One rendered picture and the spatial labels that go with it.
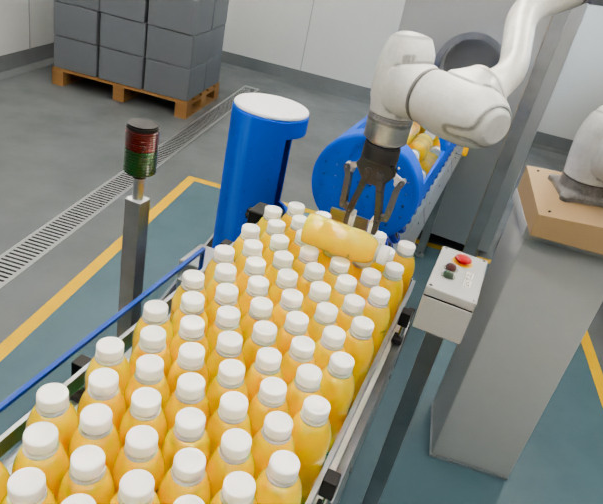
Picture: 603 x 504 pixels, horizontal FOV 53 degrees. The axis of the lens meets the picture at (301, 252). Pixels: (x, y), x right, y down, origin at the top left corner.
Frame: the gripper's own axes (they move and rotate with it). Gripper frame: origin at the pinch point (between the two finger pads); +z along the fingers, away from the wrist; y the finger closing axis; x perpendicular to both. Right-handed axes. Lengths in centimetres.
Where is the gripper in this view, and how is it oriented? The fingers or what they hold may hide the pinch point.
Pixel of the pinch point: (359, 229)
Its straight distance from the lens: 131.6
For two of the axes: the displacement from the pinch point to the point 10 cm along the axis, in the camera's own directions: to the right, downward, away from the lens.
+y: -9.1, -3.4, 2.3
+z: -2.0, 8.5, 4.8
